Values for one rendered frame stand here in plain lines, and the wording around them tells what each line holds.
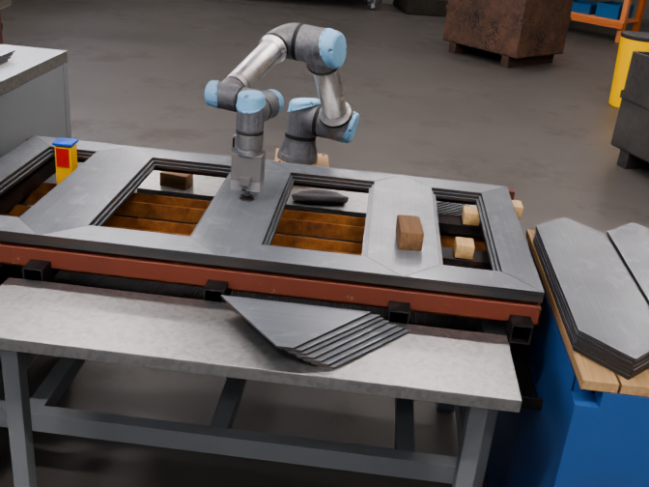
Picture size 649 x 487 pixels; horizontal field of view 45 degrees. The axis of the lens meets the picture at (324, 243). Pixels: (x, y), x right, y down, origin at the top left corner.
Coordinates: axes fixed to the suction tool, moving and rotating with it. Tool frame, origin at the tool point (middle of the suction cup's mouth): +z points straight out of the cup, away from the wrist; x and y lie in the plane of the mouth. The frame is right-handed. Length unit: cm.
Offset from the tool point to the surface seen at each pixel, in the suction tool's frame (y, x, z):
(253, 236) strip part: 6.4, -23.6, -0.7
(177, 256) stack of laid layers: -9.7, -37.2, 0.8
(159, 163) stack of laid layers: -33.3, 26.9, 1.1
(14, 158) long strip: -74, 12, -1
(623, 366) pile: 91, -61, 2
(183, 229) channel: -19.7, 5.1, 12.9
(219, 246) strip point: -0.4, -32.2, -0.7
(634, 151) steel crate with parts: 213, 347, 69
